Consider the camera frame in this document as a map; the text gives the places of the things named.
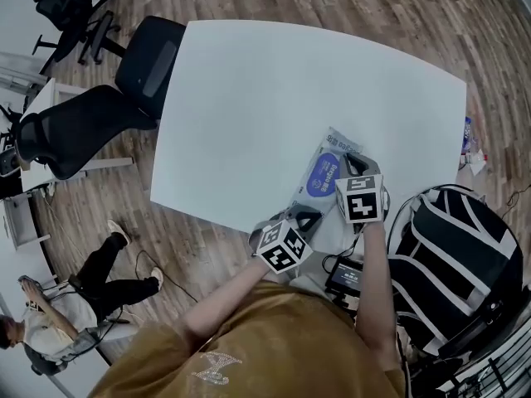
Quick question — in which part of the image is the clear plastic water bottle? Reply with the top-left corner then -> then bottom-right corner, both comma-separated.
461,116 -> 478,153

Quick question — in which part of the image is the person's mustard shirt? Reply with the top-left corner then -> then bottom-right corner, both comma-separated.
89,282 -> 406,398

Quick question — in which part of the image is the person's right forearm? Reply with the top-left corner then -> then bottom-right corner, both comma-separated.
354,221 -> 402,372

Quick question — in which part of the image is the person's left forearm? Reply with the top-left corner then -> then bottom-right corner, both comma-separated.
180,259 -> 275,350

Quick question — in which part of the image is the grey metal rack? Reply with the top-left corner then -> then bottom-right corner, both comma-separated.
0,51 -> 49,95

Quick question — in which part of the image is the white paper scrap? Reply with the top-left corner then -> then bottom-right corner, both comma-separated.
468,155 -> 490,177

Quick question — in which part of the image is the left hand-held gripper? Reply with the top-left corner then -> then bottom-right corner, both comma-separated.
247,204 -> 324,274

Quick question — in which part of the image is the grey round device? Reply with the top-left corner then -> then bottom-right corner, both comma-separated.
0,149 -> 21,177

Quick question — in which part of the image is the black metal railing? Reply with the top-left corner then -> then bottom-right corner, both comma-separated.
439,337 -> 531,398

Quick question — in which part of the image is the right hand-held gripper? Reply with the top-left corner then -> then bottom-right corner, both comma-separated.
333,151 -> 392,235

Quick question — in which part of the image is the black monitor device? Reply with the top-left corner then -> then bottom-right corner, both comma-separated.
324,255 -> 366,297

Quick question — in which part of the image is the black mesh office chair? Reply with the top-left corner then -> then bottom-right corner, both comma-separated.
15,14 -> 188,181

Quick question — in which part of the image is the grey wet wipe pack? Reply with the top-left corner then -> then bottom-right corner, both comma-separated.
288,126 -> 364,223

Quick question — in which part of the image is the black office chair with armrests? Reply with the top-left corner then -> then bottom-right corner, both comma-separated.
32,0 -> 128,66

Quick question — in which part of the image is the black white striped backpack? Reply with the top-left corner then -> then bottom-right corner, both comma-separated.
385,185 -> 526,358

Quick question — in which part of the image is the white desk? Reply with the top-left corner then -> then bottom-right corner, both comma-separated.
18,76 -> 134,194

